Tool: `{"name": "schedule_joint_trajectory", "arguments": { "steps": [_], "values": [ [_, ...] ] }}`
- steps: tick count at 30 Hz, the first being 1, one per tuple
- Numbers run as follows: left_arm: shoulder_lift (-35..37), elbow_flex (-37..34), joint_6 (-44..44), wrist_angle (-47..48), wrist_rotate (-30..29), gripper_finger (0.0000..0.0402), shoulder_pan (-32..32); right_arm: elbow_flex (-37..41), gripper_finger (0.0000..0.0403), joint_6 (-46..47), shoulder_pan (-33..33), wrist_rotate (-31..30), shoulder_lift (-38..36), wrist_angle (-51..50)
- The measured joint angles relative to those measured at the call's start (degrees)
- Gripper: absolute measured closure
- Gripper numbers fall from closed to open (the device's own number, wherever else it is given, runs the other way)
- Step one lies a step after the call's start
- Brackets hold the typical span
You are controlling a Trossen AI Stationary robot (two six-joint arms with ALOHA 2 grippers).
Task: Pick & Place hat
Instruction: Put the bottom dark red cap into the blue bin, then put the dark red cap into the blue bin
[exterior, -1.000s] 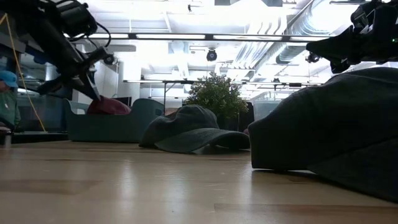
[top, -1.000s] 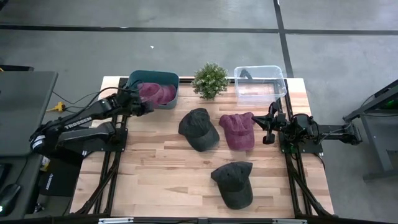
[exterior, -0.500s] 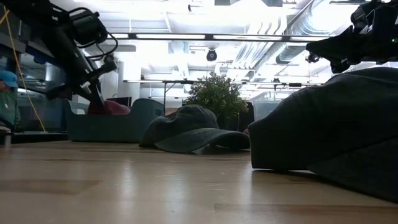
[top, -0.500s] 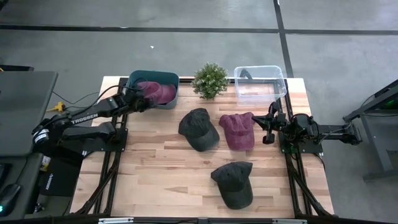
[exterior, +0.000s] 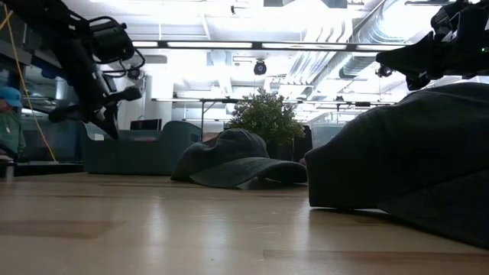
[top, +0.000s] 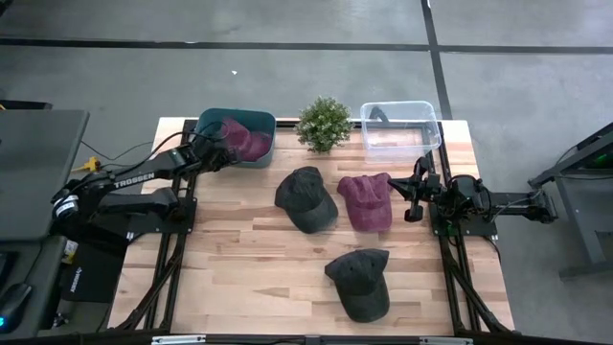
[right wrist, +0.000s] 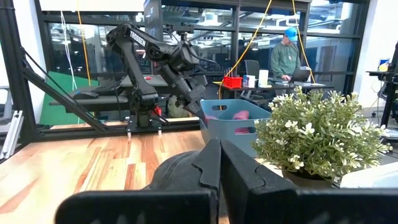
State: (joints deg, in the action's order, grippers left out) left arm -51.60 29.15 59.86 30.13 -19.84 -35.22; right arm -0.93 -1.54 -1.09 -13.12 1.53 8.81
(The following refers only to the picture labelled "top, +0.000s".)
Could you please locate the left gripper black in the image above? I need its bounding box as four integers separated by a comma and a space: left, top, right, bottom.
193, 136, 241, 173

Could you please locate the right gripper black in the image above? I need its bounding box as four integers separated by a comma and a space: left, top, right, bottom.
387, 156, 446, 222

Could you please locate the maroon baseball cap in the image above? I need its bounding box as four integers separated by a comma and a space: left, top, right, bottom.
336, 172, 395, 234
220, 117, 273, 163

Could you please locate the dark grey baseball cap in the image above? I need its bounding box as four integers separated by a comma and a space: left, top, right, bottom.
324, 247, 392, 324
274, 166, 340, 235

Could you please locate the clear plastic bin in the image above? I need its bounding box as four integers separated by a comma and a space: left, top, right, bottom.
359, 100, 443, 163

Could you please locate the teal plastic bin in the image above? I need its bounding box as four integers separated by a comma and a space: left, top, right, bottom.
194, 107, 278, 169

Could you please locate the potted green plant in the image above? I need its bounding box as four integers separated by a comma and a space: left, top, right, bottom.
294, 96, 354, 154

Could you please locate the yellow power plug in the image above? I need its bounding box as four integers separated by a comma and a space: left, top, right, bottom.
71, 156, 102, 173

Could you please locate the black box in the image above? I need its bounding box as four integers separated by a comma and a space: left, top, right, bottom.
50, 210, 133, 258

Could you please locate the grey metal table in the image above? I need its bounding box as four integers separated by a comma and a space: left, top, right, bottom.
528, 122, 613, 279

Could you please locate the black bag with logo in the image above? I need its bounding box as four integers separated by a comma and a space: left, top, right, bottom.
59, 237, 129, 304

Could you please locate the large grey desk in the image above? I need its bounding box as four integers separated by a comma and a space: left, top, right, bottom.
0, 108, 91, 242

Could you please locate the low dark grey desk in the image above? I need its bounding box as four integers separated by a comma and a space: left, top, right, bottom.
0, 234, 68, 339

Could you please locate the black computer mouse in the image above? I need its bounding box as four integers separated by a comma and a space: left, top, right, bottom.
0, 282, 34, 334

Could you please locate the short black frame crossbar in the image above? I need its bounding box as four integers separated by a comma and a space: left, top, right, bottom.
275, 117, 365, 129

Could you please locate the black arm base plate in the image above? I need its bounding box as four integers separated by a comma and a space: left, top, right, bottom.
429, 198, 499, 239
126, 195, 197, 236

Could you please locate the black aluminium frame side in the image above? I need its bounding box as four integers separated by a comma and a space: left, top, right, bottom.
114, 118, 200, 332
420, 119, 511, 334

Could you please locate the thin black cable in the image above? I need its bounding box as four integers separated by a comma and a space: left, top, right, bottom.
79, 139, 155, 162

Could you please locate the long black frame rail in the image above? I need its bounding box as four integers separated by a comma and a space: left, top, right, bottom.
0, 328, 613, 345

